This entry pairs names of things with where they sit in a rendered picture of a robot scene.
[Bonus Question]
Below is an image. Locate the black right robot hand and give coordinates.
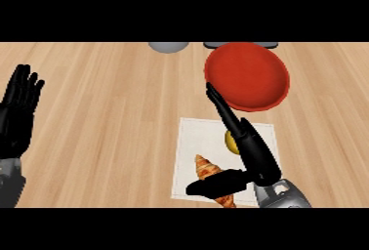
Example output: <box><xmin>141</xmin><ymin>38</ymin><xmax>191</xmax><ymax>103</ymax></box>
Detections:
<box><xmin>185</xmin><ymin>81</ymin><xmax>284</xmax><ymax>200</ymax></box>

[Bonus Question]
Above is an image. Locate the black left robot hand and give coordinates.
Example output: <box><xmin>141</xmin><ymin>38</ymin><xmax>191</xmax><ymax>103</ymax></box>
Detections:
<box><xmin>0</xmin><ymin>63</ymin><xmax>46</xmax><ymax>160</ymax></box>

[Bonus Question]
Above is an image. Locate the grey round object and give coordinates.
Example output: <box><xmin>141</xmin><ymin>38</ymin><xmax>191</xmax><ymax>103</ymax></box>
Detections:
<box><xmin>148</xmin><ymin>42</ymin><xmax>191</xmax><ymax>55</ymax></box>

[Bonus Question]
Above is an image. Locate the dark grey flat object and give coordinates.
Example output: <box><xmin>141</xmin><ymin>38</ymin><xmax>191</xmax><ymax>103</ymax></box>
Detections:
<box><xmin>203</xmin><ymin>42</ymin><xmax>281</xmax><ymax>51</ymax></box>

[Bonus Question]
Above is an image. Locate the yellow lemon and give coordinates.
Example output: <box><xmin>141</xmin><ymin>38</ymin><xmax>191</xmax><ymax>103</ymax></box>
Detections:
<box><xmin>224</xmin><ymin>130</ymin><xmax>241</xmax><ymax>156</ymax></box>

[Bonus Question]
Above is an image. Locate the red bowl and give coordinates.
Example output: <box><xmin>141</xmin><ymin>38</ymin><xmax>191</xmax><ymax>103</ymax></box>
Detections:
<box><xmin>204</xmin><ymin>42</ymin><xmax>291</xmax><ymax>112</ymax></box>

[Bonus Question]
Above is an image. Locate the brown croissant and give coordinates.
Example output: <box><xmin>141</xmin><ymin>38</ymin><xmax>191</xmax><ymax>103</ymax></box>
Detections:
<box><xmin>194</xmin><ymin>153</ymin><xmax>238</xmax><ymax>209</ymax></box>

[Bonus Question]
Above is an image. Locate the white placemat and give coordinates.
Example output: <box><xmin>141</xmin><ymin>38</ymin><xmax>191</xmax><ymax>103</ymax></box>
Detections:
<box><xmin>170</xmin><ymin>117</ymin><xmax>278</xmax><ymax>207</ymax></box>

